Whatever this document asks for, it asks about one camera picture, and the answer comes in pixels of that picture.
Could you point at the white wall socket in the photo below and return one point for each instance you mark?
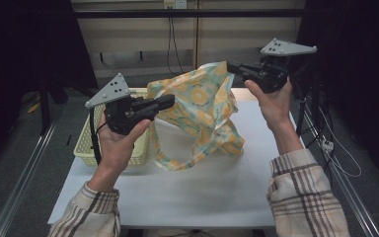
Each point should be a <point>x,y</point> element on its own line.
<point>175,3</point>

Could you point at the white table mat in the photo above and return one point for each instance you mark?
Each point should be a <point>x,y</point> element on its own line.
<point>210,191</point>

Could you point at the aluminium floor rail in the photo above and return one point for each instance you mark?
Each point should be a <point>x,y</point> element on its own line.
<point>358,207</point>
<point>23,177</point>

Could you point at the person's left hand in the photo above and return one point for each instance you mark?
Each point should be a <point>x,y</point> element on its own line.
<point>116,148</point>

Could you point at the black metal stand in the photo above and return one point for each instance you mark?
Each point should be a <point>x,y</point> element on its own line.
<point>44,108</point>

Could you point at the black horizontal bar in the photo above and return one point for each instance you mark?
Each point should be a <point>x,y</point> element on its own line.
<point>177,13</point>

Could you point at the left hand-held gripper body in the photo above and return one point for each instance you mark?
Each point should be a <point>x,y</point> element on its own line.
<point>125,112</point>

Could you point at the white power strip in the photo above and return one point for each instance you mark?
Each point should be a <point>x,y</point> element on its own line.
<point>327,145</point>

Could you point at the pale yellow plastic basket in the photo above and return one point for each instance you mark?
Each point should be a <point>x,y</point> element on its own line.
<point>82,144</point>

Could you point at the person's right hand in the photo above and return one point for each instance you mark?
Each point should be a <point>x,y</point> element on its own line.
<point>276,105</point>

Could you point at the orange flower print cloth bag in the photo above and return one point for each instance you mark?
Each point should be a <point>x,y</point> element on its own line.
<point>200,98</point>

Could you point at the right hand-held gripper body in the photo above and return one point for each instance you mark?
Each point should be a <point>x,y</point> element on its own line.
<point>271,75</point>

